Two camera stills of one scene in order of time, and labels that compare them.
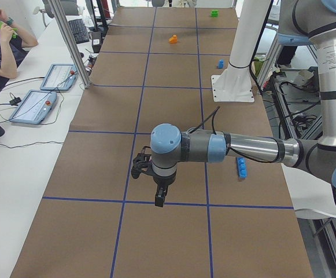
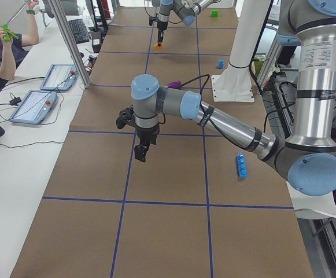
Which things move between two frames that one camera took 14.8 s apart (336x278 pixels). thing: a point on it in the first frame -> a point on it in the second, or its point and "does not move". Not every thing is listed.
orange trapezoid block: (173, 39) -> (158, 47)
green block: (214, 13) does not move
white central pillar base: (234, 84) does not move
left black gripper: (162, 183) -> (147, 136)
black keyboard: (80, 30) does not move
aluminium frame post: (63, 24) does not move
